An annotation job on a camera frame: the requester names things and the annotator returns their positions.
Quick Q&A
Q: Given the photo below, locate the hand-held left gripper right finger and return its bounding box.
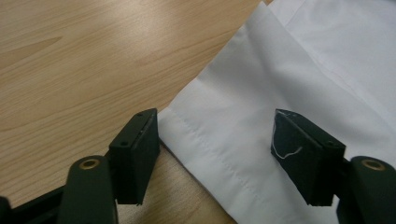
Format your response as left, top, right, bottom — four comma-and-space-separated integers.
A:
270, 108, 347, 207

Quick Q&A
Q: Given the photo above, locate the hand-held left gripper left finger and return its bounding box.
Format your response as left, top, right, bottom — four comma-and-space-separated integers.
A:
108, 107, 162, 206

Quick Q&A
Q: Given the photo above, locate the white short-sleeved shirt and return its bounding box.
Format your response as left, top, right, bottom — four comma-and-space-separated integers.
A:
157, 0, 396, 224

